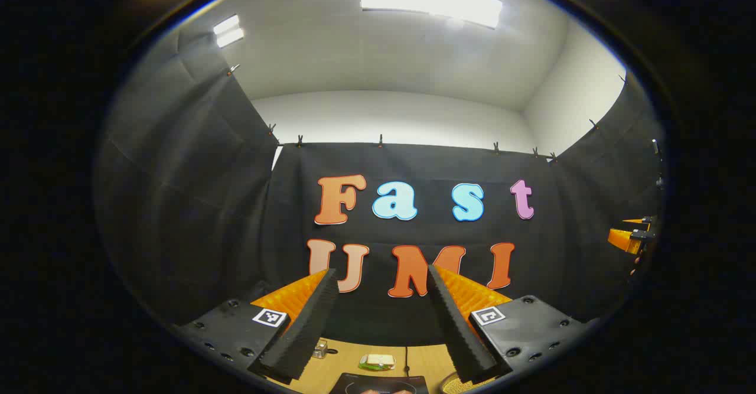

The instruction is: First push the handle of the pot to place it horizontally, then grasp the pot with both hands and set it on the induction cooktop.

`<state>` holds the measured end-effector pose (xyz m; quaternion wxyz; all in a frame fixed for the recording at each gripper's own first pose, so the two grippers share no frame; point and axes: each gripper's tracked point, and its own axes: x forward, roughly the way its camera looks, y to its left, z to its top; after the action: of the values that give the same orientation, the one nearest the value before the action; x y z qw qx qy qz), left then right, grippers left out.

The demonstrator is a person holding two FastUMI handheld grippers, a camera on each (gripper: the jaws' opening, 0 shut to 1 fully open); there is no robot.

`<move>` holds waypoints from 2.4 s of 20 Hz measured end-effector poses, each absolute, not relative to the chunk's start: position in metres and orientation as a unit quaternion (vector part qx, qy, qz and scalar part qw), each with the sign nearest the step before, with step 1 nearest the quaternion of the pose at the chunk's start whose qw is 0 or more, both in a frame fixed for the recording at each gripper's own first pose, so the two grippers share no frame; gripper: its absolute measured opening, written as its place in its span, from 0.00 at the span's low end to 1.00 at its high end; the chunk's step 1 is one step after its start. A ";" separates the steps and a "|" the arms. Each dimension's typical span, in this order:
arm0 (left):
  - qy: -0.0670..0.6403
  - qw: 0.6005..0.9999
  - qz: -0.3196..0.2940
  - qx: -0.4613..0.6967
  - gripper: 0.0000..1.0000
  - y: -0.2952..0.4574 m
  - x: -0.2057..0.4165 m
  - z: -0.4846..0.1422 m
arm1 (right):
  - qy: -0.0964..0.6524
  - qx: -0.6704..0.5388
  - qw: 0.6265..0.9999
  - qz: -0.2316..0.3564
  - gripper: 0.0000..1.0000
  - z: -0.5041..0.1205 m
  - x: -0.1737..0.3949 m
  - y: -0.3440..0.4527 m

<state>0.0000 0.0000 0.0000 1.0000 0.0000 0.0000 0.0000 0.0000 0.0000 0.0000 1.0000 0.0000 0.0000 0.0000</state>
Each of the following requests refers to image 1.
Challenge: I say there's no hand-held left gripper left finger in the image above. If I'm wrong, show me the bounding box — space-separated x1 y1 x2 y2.
173 268 340 385

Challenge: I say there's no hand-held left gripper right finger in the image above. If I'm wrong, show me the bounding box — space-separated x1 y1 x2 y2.
426 265 595 385

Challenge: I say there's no black induction cooktop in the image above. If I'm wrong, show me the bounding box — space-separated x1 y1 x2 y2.
329 373 430 394

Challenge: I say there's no pile of yellow soybeans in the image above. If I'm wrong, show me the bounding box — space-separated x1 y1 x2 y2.
444 376 485 393

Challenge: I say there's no sandwich with lettuce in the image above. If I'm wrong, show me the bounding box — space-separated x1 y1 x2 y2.
359 353 396 372

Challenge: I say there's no black backdrop cloth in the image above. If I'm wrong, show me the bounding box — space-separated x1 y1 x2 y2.
94 28 668 347

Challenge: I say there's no row of black cloth clips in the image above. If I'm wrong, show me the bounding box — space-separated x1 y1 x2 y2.
227 63 628 164

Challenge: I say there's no large ceiling light panel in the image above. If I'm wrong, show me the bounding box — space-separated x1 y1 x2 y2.
360 0 504 30

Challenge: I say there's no small ceiling light panel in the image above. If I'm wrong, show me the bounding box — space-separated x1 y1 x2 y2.
213 15 245 48

